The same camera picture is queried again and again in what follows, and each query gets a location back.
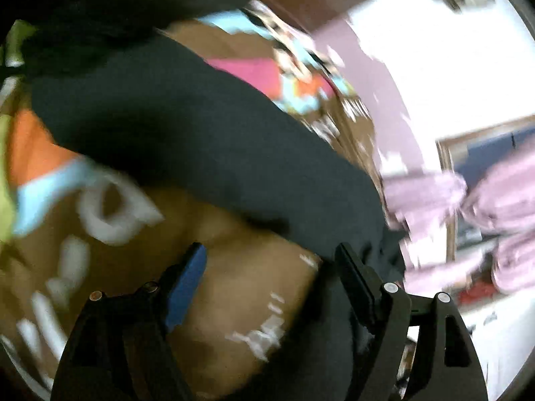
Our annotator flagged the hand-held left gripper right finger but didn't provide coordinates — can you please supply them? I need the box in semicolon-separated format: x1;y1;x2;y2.
334;242;490;401

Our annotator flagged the black cloth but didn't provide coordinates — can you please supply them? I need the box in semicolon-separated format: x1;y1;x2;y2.
17;0;262;78

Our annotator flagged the narrow pink curtain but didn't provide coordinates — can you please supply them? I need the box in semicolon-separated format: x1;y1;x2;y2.
403;230;535;295

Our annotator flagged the knotted pink curtain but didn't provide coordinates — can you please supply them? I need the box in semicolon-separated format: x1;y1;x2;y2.
382;140;535;235

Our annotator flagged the wooden framed window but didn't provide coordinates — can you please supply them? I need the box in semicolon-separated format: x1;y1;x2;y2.
435;116;535;262

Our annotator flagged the brown printed blanket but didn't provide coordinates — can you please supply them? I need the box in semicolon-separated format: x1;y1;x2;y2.
0;0;385;401

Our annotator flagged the dark navy garment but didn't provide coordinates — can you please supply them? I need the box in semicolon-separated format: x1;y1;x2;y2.
29;33;407;401

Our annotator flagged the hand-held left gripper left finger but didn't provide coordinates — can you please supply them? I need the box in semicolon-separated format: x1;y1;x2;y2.
50;241;208;401

